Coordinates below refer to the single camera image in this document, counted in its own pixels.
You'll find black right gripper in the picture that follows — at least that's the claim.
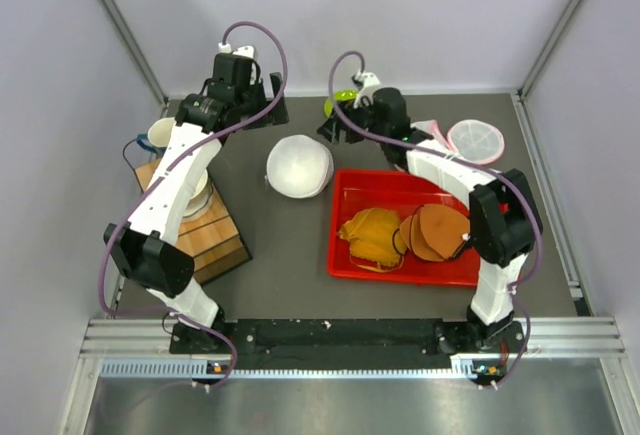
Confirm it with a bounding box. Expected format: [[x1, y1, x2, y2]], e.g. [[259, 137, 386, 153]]
[[318, 95, 390, 146]]

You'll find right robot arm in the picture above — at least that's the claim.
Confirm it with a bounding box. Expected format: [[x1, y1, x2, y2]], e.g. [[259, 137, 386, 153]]
[[318, 85, 543, 351]]

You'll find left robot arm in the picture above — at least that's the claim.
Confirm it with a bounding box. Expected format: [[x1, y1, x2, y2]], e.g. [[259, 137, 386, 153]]
[[104, 46, 288, 352]]

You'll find pink-trimmed mesh laundry bag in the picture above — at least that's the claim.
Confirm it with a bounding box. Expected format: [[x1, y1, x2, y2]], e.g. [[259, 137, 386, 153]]
[[411, 119, 506, 165]]

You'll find yellow lace bra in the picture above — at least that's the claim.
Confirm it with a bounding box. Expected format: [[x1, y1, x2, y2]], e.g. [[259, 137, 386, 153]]
[[338, 208, 407, 273]]

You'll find green plastic plate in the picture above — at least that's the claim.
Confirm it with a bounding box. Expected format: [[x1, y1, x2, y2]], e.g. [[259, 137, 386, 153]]
[[323, 89, 358, 118]]

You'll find red plastic tray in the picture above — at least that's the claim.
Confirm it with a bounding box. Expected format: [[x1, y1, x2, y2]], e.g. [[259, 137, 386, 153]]
[[327, 168, 480, 288]]

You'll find white bowl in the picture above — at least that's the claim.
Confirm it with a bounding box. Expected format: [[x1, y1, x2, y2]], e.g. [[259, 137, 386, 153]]
[[146, 118, 211, 219]]

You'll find blue mug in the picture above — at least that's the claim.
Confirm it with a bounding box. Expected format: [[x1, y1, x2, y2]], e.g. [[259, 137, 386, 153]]
[[135, 134, 164, 158]]

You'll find wooden box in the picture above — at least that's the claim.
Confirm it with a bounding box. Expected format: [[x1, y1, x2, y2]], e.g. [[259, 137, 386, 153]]
[[133, 158, 254, 286]]

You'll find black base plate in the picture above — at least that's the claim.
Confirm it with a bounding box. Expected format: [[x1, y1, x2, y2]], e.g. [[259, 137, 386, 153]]
[[168, 317, 526, 356]]

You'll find aluminium frame rail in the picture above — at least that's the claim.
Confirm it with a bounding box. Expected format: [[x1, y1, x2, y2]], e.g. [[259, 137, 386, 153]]
[[80, 317, 626, 380]]

